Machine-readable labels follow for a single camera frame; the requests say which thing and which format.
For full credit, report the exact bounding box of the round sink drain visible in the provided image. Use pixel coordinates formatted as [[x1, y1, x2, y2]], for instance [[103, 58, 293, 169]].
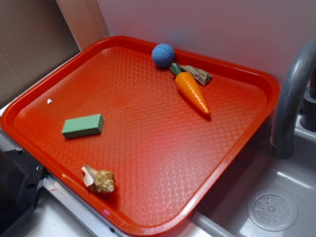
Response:
[[247, 189, 298, 232]]

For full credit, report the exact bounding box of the blue dimpled ball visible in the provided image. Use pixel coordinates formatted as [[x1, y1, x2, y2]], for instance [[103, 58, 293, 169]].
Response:
[[152, 43, 175, 68]]

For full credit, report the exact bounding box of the orange toy carrot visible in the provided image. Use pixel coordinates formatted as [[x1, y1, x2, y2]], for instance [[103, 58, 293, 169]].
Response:
[[169, 63, 210, 115]]

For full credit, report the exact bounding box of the brown wood chip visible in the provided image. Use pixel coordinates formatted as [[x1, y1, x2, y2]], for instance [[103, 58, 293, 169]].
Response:
[[180, 65, 212, 86]]

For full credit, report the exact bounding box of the red plastic tray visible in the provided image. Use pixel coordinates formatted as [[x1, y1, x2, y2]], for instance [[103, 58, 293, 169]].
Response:
[[0, 37, 280, 236]]

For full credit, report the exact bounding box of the grey toy faucet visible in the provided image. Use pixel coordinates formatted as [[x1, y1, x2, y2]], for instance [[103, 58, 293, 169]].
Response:
[[270, 40, 316, 159]]

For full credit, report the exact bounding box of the green rectangular block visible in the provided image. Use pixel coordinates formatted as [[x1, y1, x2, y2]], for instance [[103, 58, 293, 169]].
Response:
[[62, 114, 105, 139]]

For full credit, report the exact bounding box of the black metal bracket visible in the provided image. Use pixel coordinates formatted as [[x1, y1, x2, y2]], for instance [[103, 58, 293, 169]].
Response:
[[0, 147, 46, 237]]

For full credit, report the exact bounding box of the brown cardboard panel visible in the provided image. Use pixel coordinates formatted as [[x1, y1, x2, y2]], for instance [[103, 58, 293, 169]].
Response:
[[0, 0, 79, 107]]

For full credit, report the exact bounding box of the beige conch seashell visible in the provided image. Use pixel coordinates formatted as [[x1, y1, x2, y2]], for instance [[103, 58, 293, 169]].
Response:
[[81, 165, 116, 194]]

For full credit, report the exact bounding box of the grey toy sink basin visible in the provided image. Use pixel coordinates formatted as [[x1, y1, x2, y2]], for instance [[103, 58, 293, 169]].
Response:
[[190, 116, 316, 237]]

